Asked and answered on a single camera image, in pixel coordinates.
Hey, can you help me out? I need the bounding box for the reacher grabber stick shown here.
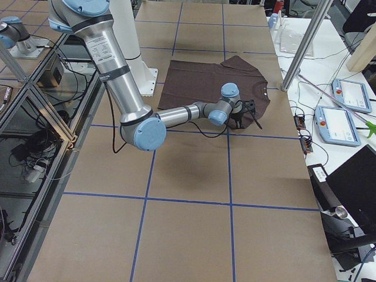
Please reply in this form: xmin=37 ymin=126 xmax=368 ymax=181
xmin=298 ymin=73 xmax=376 ymax=135

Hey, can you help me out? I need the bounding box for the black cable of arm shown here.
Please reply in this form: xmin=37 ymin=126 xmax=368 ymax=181
xmin=111 ymin=88 xmax=264 ymax=154

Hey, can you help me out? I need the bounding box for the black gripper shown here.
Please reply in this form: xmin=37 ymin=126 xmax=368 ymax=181
xmin=230 ymin=99 xmax=256 ymax=129

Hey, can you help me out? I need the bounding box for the near blue teach pendant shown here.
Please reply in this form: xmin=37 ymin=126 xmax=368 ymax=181
xmin=314 ymin=106 xmax=361 ymax=147

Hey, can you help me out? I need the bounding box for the clear plastic bag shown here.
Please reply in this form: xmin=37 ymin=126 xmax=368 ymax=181
xmin=278 ymin=29 xmax=304 ymax=54

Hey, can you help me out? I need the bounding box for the dark brown t-shirt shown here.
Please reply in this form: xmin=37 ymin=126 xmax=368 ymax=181
xmin=158 ymin=55 xmax=270 ymax=119

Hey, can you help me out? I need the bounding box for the white camera mast pedestal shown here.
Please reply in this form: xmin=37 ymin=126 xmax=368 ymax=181
xmin=109 ymin=0 xmax=158 ymax=97

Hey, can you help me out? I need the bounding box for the orange black power strip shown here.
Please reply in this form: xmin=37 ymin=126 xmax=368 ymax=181
xmin=293 ymin=115 xmax=313 ymax=156

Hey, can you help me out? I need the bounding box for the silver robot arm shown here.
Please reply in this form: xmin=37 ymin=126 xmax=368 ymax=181
xmin=48 ymin=1 xmax=256 ymax=151

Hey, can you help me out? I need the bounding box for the aluminium frame post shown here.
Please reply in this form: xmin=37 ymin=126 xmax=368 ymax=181
xmin=281 ymin=0 xmax=333 ymax=92

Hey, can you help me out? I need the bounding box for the wooden beam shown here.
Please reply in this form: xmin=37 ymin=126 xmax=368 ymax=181
xmin=346 ymin=24 xmax=376 ymax=72

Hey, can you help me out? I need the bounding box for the far blue teach pendant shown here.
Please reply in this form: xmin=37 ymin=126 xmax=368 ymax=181
xmin=332 ymin=79 xmax=372 ymax=113

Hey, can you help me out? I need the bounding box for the black box with steel cup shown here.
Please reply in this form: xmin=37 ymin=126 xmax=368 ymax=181
xmin=307 ymin=164 xmax=375 ymax=270

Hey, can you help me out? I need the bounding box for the blue teach pendant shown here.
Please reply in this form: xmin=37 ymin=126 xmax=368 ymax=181
xmin=332 ymin=79 xmax=372 ymax=113
xmin=314 ymin=106 xmax=361 ymax=147

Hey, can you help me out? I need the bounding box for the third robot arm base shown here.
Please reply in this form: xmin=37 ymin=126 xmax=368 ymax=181
xmin=1 ymin=16 xmax=50 ymax=59

